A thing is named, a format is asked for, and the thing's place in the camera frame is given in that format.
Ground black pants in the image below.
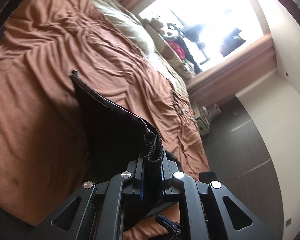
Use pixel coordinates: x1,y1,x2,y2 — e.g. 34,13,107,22
69,69,180,205

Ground brown bed blanket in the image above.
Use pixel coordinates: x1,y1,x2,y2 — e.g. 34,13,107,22
0,0,210,239

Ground white drawer cabinet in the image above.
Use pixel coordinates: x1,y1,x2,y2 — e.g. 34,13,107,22
191,103,222,136

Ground pile of clothes and toys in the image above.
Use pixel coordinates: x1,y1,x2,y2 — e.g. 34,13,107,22
140,17,200,81

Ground beige duvet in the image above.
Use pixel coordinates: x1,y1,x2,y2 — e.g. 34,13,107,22
90,0,189,98

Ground pink curtain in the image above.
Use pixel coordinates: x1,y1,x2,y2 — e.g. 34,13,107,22
118,0,277,106

